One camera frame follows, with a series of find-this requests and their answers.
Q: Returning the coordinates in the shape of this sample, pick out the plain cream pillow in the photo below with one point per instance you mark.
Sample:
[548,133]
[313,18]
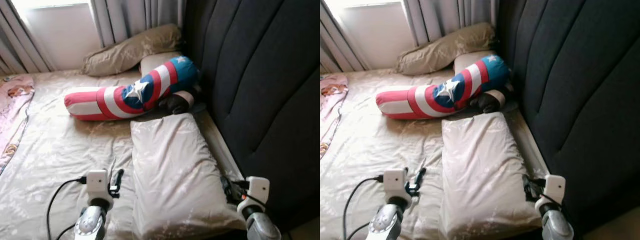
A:
[465,61]
[155,62]

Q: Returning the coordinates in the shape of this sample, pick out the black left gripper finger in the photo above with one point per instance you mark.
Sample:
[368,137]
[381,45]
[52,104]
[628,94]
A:
[422,176]
[120,177]

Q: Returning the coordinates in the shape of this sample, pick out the dark brown plush toy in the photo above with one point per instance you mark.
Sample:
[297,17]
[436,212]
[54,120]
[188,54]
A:
[172,104]
[485,102]

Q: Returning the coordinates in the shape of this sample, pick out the pink cartoon print quilt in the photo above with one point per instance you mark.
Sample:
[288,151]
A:
[330,110]
[12,110]

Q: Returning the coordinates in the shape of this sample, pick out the dark padded headboard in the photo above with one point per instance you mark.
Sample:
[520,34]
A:
[265,100]
[580,100]

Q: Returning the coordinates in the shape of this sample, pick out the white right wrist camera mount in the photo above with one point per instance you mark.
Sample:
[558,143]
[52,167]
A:
[555,187]
[257,189]

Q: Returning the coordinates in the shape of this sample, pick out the red white blue star bolster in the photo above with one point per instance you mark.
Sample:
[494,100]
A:
[425,100]
[110,100]

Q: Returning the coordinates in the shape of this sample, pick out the olive beige pillow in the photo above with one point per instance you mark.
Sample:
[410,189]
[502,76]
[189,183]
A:
[130,50]
[445,47]

